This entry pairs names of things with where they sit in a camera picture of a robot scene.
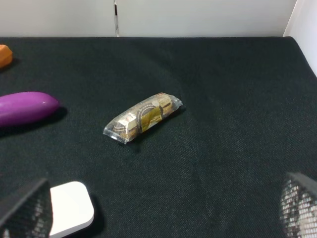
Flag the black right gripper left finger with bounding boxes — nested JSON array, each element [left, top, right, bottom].
[[0, 178, 53, 238]]

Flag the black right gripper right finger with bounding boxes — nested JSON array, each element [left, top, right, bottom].
[[280, 173, 317, 238]]

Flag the white rounded flat box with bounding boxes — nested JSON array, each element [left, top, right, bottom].
[[49, 181, 95, 238]]

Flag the purple toy eggplant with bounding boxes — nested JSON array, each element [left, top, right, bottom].
[[0, 92, 59, 127]]

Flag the wrapped snack bar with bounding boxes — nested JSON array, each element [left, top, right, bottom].
[[103, 93, 183, 144]]

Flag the orange toy waffle slice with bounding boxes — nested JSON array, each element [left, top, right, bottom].
[[0, 45, 13, 68]]

